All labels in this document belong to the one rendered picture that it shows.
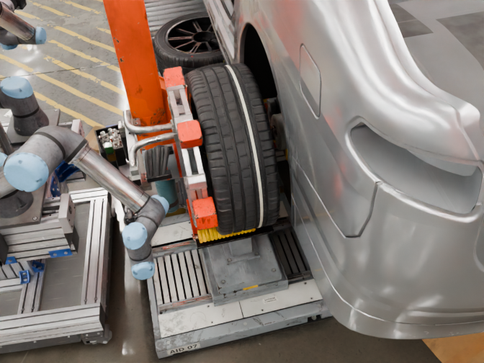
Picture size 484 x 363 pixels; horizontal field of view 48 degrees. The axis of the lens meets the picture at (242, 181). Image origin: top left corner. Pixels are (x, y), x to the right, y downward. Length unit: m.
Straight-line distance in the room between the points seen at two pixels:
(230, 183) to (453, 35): 1.23
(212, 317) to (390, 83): 1.71
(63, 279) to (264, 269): 0.95
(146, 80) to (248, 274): 1.00
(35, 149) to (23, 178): 0.09
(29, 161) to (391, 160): 0.99
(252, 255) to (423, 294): 1.29
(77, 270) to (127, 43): 1.10
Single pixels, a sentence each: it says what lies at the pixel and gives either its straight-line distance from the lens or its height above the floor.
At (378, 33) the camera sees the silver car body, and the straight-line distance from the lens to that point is 1.23.
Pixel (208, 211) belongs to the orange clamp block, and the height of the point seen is 0.88.
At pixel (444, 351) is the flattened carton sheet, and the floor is 0.01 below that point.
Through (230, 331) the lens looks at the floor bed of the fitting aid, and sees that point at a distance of 2.54.
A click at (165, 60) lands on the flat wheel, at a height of 0.46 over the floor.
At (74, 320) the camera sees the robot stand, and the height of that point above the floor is 0.23.
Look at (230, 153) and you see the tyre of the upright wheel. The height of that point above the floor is 1.06.
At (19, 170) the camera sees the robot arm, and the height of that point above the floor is 1.26.
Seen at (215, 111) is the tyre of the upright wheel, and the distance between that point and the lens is 1.89.
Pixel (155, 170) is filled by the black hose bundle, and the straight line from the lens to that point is 1.92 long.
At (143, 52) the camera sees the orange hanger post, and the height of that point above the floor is 1.08.
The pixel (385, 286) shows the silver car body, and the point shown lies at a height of 1.11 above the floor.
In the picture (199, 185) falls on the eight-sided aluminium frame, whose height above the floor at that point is 0.95.
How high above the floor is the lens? 2.26
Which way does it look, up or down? 44 degrees down
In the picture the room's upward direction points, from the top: 5 degrees counter-clockwise
